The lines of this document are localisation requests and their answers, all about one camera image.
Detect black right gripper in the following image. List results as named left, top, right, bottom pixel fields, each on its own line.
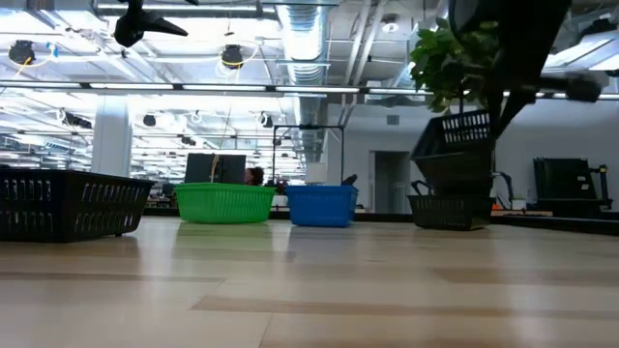
left=447, top=0, right=572, bottom=139

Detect small black plastic basket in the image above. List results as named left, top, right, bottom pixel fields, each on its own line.
left=410, top=109, right=495, bottom=192

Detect large black plastic basket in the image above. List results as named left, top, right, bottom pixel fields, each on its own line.
left=0, top=168, right=155, bottom=243

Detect large green plastic basket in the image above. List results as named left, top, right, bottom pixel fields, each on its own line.
left=174, top=182, right=276, bottom=224

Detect large blue plastic basket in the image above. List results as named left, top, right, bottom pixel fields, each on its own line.
left=285, top=185, right=360, bottom=228

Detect green leafy indoor tree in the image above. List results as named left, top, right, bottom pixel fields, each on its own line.
left=410, top=16, right=499, bottom=115

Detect black equipment rack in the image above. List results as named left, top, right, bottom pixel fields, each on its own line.
left=533, top=157, right=614, bottom=218

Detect long ceiling light strip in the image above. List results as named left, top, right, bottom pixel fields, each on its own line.
left=0, top=81, right=436, bottom=98

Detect white building pillar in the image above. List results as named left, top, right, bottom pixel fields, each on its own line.
left=90, top=96, right=133, bottom=178

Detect grey doorway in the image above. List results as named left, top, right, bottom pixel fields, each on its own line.
left=369, top=150, right=411, bottom=214

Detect black computer monitor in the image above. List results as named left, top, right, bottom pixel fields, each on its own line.
left=184, top=153, right=247, bottom=185

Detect person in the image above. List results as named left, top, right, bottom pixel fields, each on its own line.
left=244, top=166, right=266, bottom=188

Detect white monitor back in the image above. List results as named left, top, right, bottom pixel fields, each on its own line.
left=304, top=162, right=328, bottom=185

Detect black hanging cable reel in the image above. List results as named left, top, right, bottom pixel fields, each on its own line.
left=8, top=40, right=37, bottom=66
left=221, top=43, right=245, bottom=70

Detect silver ceiling air duct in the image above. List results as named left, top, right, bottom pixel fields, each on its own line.
left=278, top=4, right=333, bottom=165

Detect black metal frame stand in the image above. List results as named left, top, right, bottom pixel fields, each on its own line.
left=273, top=124, right=345, bottom=188

